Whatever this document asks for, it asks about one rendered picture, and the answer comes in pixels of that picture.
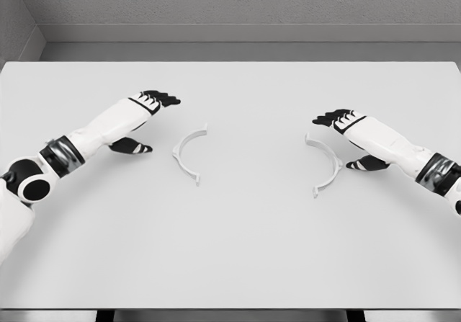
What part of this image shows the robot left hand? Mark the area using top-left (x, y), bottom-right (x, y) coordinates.
top-left (94, 89), bottom-right (182, 155)

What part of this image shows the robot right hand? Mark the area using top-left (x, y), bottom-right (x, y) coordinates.
top-left (311, 109), bottom-right (405, 172)

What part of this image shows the white half-ring pipe clamp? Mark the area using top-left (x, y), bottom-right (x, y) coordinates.
top-left (171, 122), bottom-right (210, 187)
top-left (304, 133), bottom-right (344, 200)

